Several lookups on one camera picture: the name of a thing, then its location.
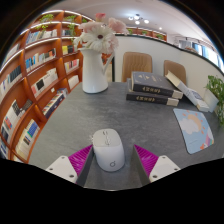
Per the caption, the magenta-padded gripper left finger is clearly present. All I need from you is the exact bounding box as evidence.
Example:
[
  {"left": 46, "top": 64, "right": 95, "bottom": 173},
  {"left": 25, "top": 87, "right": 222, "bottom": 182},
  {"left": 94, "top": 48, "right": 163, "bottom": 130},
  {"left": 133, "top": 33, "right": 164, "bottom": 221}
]
[{"left": 45, "top": 144, "right": 95, "bottom": 188}]

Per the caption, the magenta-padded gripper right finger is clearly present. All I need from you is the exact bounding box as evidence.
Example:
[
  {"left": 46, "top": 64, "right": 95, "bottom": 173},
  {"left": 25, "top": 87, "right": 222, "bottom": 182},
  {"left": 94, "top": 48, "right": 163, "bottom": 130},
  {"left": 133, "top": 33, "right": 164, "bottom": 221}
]
[{"left": 132, "top": 143, "right": 182, "bottom": 187}]

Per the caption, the white computer mouse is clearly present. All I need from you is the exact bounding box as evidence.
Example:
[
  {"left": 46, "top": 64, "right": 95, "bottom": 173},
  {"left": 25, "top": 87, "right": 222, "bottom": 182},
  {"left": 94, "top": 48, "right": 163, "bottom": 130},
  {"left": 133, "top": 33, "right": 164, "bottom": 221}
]
[{"left": 91, "top": 128, "right": 126, "bottom": 173}]

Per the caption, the light blue printed mouse pad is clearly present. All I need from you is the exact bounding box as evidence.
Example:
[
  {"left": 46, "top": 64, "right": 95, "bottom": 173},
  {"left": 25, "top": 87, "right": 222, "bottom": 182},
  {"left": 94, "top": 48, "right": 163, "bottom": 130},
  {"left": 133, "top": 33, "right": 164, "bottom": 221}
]
[{"left": 172, "top": 107, "right": 215, "bottom": 155}]

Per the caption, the blue and white book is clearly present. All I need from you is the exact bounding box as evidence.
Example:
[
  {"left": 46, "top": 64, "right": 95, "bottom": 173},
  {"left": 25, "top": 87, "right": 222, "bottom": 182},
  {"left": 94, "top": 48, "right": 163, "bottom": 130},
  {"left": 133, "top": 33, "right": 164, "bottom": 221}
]
[{"left": 186, "top": 87, "right": 211, "bottom": 113}]

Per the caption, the thick white book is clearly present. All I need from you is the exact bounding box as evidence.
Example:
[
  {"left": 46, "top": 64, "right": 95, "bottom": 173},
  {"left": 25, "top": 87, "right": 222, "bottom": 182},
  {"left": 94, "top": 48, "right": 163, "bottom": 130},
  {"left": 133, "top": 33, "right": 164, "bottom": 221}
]
[{"left": 164, "top": 69, "right": 198, "bottom": 102}]

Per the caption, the thick dark grey book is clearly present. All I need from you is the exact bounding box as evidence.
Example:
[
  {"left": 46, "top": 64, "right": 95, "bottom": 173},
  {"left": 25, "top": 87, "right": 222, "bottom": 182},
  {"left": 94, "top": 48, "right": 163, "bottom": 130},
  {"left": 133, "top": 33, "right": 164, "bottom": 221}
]
[{"left": 130, "top": 70, "right": 184, "bottom": 100}]

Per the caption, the green potted plant white pot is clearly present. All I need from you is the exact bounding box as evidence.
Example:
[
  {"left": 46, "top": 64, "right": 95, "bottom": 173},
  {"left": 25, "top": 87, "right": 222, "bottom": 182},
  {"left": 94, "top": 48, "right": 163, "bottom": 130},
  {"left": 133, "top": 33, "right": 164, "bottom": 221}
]
[{"left": 203, "top": 74, "right": 224, "bottom": 126}]

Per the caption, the orange wooden bookshelf unit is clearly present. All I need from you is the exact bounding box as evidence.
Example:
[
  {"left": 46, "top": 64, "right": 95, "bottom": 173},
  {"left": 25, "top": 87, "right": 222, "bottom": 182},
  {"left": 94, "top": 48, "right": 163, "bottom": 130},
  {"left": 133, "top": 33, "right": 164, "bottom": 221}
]
[{"left": 0, "top": 9, "right": 94, "bottom": 164}]

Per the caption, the white pitcher vase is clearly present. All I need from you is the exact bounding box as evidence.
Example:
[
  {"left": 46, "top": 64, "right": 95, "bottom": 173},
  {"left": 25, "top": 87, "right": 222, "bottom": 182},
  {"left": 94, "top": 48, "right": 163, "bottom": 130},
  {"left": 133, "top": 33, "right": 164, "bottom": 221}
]
[{"left": 79, "top": 47, "right": 116, "bottom": 94}]

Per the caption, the tan upholstered chair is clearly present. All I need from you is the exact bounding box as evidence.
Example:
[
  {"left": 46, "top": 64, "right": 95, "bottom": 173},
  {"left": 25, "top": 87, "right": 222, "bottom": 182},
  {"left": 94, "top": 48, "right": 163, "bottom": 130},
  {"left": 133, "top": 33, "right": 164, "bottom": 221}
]
[
  {"left": 163, "top": 59, "right": 188, "bottom": 86},
  {"left": 121, "top": 51, "right": 154, "bottom": 83}
]

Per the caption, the window with curtains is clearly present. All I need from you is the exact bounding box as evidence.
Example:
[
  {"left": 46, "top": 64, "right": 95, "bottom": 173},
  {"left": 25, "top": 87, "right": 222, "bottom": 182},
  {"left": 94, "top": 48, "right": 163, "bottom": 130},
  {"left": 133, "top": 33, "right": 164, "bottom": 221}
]
[{"left": 179, "top": 38, "right": 224, "bottom": 73}]

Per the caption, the pink white flower bouquet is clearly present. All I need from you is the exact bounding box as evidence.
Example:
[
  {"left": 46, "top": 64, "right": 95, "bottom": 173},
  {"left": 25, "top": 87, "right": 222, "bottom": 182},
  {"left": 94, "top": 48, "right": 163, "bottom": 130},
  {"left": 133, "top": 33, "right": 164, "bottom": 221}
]
[{"left": 72, "top": 13, "right": 129, "bottom": 55}]

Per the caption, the orange shelf unit with plants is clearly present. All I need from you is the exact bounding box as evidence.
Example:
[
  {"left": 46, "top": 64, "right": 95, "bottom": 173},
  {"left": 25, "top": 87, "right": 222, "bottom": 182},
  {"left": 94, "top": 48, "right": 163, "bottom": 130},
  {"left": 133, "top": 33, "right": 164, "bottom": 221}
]
[{"left": 114, "top": 26, "right": 168, "bottom": 42}]

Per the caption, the ceiling light cluster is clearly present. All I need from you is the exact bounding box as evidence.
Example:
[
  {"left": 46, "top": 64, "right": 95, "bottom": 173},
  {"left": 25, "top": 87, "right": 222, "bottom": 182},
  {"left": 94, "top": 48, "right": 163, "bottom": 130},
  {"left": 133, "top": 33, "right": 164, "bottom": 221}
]
[{"left": 128, "top": 13, "right": 151, "bottom": 26}]

